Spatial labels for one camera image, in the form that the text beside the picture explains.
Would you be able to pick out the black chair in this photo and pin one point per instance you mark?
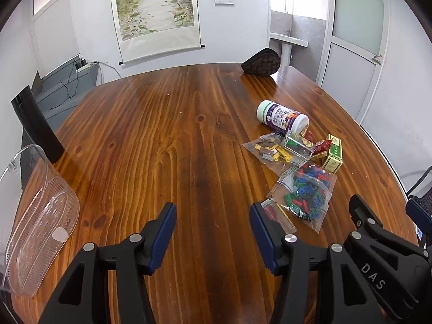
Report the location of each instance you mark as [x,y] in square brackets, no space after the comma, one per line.
[420,180]

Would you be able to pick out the white pedestal sink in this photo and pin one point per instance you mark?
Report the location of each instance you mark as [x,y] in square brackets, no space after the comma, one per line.
[287,42]

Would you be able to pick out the clear plastic container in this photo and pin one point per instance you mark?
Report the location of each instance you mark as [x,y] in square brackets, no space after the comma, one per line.
[40,222]

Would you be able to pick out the white wall socket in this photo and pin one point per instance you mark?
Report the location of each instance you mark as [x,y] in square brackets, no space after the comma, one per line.
[224,0]

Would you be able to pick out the white door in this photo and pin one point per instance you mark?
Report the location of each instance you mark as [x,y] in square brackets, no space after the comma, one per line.
[52,37]

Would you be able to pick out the white jar with purple label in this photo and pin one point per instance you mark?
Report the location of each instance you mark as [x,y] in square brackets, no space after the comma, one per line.
[281,116]

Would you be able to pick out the frosted glass door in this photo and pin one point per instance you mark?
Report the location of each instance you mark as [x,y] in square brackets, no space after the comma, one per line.
[354,40]

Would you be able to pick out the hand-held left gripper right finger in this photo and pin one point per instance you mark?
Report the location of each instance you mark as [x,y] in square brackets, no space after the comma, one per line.
[261,239]

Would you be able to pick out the bag of yellow bricks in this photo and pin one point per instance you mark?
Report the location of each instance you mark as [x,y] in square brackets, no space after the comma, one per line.
[276,152]

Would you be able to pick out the green and cream box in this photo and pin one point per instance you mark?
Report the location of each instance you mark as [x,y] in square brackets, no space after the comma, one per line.
[332,155]

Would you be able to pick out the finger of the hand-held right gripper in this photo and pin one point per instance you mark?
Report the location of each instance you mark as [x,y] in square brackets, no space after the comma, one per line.
[366,216]

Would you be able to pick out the small bag with red item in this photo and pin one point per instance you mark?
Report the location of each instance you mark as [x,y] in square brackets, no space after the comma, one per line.
[273,211]

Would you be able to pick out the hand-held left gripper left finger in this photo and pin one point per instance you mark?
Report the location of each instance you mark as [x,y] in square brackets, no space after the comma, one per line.
[164,239]

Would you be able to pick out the red snack packet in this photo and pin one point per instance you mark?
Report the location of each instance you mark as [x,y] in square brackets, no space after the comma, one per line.
[307,135]
[322,146]

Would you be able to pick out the bag of colourful bricks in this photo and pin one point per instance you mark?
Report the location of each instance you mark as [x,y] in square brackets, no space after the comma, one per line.
[305,195]

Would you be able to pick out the wall scroll painting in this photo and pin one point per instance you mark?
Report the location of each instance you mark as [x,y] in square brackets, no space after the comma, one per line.
[152,13]

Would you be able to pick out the black cylinder flask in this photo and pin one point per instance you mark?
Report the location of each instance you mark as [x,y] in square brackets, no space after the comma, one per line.
[35,121]

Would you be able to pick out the white power strip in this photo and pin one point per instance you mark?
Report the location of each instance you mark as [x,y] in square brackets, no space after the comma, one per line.
[82,66]

